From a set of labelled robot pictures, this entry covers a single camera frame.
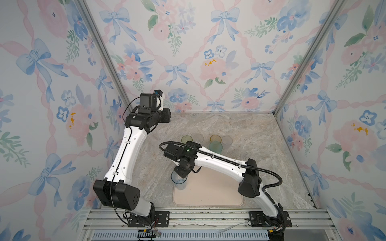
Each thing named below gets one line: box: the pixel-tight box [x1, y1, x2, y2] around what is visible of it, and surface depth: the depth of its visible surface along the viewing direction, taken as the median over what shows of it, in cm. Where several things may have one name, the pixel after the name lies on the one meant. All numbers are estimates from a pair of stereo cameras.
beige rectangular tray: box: [172, 166, 244, 207], surface depth 81 cm
